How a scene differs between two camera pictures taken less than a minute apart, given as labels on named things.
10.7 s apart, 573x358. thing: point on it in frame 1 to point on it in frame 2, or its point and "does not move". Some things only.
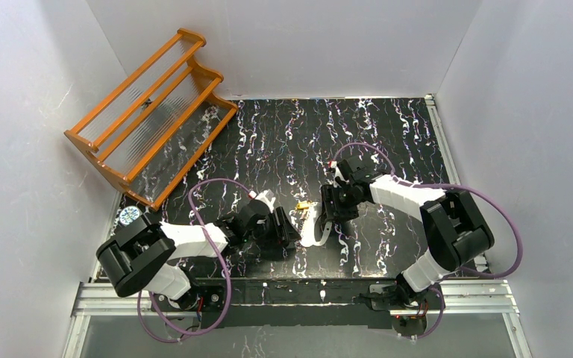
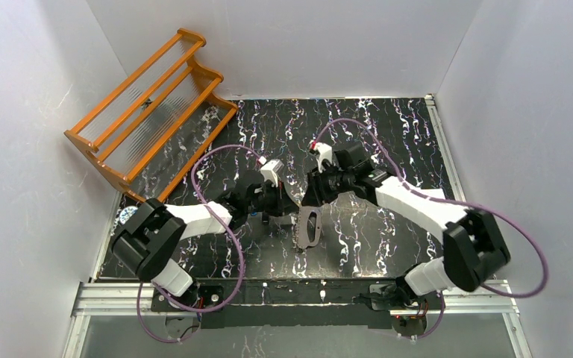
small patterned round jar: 128,214 does not move
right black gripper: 329,203 to 318,186
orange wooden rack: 152,131 does not move
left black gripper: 277,227 to 277,198
